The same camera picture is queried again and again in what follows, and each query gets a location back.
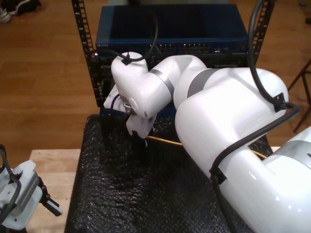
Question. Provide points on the black bubble wrap mat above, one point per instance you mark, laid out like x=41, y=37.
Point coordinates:
x=133, y=194

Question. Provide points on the black rack drawer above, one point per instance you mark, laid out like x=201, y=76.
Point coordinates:
x=108, y=82

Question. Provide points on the black rack server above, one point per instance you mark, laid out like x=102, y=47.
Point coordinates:
x=226, y=61

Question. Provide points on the dark wooden chair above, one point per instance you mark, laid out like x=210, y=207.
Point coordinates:
x=297, y=78

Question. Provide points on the dark sneaker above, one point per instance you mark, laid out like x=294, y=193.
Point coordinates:
x=24, y=6

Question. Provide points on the white sneaker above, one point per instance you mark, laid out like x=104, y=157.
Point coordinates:
x=4, y=15

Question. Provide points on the small blue floor object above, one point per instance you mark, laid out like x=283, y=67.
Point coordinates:
x=303, y=4

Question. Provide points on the blue rack base plate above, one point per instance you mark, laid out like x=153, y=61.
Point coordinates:
x=107, y=112

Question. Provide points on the blue network switch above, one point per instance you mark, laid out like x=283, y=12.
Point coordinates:
x=194, y=24

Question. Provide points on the black rack frame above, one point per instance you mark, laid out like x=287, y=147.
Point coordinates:
x=79, y=24

